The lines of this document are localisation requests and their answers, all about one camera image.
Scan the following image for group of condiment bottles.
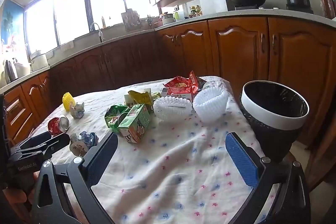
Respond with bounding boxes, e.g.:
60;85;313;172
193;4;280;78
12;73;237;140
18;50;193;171
189;5;203;17

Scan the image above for white foam fruit net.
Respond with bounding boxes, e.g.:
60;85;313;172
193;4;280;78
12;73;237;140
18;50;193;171
153;97;193;120
193;86;228;123

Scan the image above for printed board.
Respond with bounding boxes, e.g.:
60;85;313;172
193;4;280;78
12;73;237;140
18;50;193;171
121;10;142;31

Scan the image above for orange snack wrapper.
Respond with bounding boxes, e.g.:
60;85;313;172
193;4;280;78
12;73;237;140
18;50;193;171
188;70;206;94

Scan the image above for green drink pouch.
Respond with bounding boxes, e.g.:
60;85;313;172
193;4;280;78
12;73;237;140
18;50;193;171
104;105;130;134

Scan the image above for black white-rimmed trash bin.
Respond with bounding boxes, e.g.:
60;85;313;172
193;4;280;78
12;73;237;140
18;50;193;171
239;80;310;161

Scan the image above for green drink carton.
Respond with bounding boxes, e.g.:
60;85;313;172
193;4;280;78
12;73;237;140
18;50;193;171
118;103;151;144

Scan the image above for white rice cooker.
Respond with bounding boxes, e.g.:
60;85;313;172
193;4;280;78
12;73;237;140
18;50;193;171
29;50;50;72

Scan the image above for kitchen window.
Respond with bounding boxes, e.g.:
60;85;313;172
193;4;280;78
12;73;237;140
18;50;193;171
25;0;160;55

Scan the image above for steel kettle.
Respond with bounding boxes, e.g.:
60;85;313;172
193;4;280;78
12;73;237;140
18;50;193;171
3;59;19;84

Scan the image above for green bottle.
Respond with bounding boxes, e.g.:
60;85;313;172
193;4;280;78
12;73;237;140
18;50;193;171
172;7;184;22

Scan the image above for chrome kitchen faucet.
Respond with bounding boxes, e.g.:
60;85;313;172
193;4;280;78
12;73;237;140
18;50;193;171
90;22;104;43

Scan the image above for blue wall poster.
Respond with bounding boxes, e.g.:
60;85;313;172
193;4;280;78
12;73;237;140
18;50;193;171
0;0;25;51

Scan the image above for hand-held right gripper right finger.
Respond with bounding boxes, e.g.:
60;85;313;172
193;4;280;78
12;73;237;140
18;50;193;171
225;132;311;224

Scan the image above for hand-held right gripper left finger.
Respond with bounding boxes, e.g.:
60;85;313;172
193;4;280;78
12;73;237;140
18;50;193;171
30;132;119;224

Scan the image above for yellow snack wrapper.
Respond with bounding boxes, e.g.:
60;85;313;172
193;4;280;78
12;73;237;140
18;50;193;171
128;90;153;106

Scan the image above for red snack wrapper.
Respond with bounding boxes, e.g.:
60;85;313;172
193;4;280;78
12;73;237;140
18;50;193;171
163;76;193;89

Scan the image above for wooden lower cabinets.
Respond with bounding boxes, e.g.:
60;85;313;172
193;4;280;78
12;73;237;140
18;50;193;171
0;17;336;146

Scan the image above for red drink can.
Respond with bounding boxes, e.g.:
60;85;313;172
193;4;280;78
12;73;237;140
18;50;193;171
47;115;70;135

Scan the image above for white floral tablecloth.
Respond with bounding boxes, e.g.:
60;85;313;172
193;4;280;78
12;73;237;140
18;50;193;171
30;75;282;224

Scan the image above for white red carton box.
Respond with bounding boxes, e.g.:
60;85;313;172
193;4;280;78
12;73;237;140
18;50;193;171
160;87;195;103

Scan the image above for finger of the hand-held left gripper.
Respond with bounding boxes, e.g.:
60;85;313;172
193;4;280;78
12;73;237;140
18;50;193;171
19;132;52;150
10;133;71;161

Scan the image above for yellow foam fruit net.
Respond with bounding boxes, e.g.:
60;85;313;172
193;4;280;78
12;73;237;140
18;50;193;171
62;92;76;112

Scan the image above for gas stove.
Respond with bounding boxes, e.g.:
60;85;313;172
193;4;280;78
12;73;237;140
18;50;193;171
234;4;314;14

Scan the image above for lidded food container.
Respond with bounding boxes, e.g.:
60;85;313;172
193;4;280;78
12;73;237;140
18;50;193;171
160;13;176;25

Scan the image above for white kitchen countertop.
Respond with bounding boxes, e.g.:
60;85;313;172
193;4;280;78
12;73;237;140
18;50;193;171
0;7;336;94

